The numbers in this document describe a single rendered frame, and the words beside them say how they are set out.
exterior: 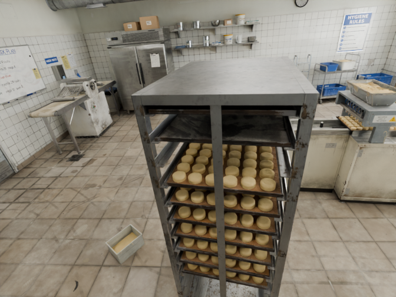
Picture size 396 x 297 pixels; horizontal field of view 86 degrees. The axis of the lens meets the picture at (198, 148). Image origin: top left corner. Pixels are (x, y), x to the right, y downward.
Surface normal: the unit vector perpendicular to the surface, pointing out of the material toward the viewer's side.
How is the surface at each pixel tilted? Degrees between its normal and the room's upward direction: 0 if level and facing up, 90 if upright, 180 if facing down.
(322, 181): 90
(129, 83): 90
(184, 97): 90
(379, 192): 90
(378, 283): 0
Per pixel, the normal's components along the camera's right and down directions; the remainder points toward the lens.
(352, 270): -0.08, -0.87
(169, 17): -0.07, 0.50
